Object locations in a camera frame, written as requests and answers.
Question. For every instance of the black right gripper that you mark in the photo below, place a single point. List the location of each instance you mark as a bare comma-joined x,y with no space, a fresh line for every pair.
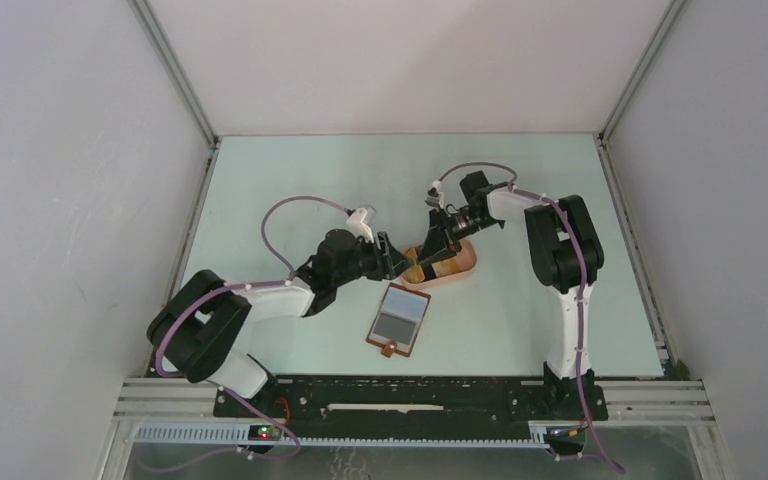
441,240

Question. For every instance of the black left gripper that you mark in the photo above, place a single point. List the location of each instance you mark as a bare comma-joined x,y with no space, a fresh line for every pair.
388,262

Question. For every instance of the pink plastic tray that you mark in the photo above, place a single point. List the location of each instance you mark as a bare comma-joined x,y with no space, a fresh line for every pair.
467,249

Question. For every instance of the brown leather card holder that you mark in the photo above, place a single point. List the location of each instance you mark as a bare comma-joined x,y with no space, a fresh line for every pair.
399,301

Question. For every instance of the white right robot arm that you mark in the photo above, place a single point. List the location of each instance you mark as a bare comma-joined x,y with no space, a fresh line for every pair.
564,249

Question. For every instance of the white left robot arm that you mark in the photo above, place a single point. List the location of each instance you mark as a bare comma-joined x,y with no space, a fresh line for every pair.
195,336

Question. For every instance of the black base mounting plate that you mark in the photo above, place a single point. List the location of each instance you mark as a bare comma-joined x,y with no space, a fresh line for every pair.
475,407

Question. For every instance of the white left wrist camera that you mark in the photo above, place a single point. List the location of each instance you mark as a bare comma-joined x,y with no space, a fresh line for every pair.
359,221

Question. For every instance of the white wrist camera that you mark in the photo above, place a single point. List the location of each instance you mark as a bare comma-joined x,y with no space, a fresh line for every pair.
435,197
359,221

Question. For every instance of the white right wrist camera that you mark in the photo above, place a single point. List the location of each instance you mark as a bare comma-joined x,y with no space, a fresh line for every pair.
435,197

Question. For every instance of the aluminium frame rail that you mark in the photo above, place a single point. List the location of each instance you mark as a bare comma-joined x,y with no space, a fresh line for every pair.
628,402

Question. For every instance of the white cable duct strip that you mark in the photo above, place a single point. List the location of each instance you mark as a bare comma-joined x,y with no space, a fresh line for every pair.
242,435

